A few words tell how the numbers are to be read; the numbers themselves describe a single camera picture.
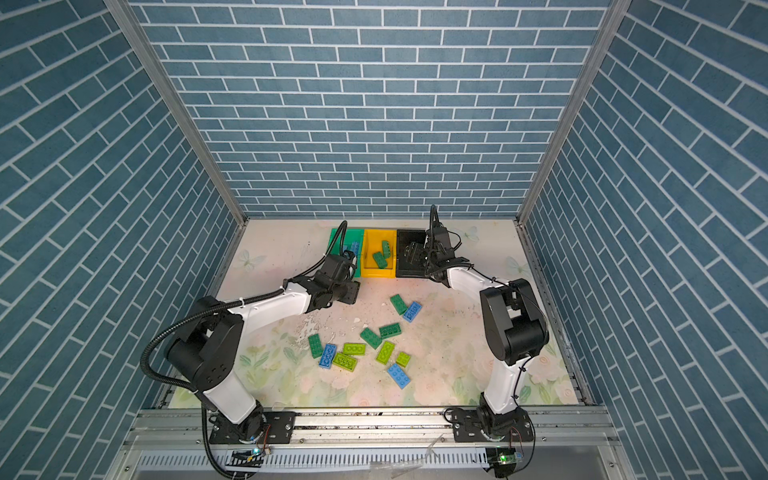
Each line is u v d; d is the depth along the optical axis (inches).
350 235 59.3
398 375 32.1
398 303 37.8
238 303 20.2
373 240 44.1
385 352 34.1
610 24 28.5
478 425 29.0
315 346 34.1
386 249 42.7
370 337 34.7
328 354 33.4
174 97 33.4
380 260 41.7
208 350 18.2
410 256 34.7
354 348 34.1
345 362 33.2
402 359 33.2
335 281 28.5
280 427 29.0
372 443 29.0
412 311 36.9
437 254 29.7
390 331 35.1
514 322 19.8
